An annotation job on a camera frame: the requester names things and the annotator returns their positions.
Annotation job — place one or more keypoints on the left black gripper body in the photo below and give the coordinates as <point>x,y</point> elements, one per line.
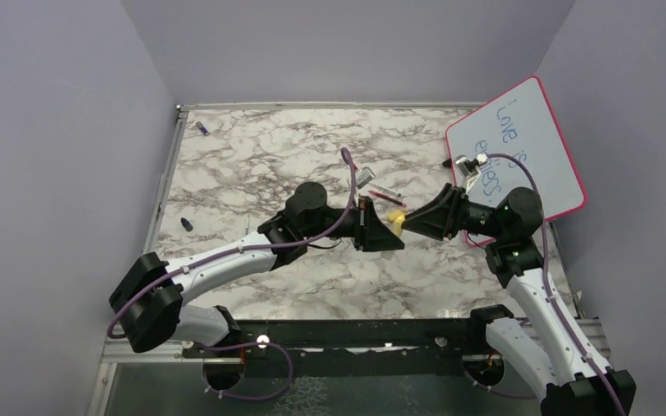
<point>362,224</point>

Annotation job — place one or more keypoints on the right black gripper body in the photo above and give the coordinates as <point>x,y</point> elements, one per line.
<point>457,213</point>

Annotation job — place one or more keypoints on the yellow marker pen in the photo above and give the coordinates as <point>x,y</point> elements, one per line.
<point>396,219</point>

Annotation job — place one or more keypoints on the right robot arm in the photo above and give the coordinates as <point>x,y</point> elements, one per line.
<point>566,372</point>

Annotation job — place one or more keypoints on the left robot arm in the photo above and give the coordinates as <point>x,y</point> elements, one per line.
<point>152,301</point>

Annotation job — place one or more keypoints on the pink red pen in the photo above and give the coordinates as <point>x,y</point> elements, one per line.
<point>387,198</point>

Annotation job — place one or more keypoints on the pink framed whiteboard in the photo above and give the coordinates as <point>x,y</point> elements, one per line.
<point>521,122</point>

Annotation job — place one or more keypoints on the dark blue cap near edge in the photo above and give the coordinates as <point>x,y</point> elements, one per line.
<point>186,224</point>

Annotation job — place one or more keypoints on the blue cap far corner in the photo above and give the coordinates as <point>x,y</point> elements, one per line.
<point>201,127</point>

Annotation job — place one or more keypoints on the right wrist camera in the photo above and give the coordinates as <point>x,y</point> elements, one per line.
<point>469,168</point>

